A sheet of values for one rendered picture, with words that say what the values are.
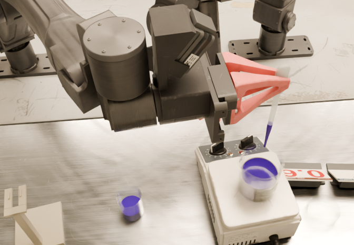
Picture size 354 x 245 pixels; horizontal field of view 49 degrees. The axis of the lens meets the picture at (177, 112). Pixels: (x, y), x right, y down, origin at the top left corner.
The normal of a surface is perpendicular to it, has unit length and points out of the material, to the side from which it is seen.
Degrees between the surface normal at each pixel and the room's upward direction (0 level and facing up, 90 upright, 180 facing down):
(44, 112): 0
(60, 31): 9
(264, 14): 88
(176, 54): 90
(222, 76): 1
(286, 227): 90
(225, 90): 1
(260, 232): 90
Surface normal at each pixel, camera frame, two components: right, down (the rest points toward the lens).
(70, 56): 0.07, -0.55
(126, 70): 0.38, 0.70
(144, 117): 0.17, 0.63
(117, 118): 0.15, 0.46
